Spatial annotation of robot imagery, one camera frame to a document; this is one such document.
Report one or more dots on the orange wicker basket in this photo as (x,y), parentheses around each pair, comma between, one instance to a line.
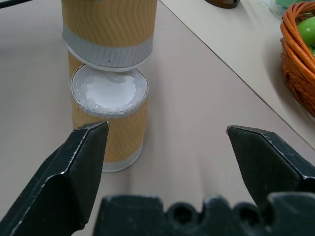
(295,68)

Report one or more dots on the tan ripple paper cup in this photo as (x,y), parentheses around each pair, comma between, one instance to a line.
(123,140)
(108,27)

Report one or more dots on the dark brown round object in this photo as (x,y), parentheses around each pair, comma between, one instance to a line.
(221,3)

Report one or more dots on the green apple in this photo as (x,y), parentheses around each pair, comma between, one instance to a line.
(307,30)

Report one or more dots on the clear plastic bag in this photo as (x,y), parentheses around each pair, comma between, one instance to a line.
(275,6)

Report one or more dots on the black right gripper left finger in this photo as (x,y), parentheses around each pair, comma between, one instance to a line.
(61,186)

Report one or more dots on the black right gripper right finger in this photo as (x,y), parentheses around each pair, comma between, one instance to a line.
(268,162)

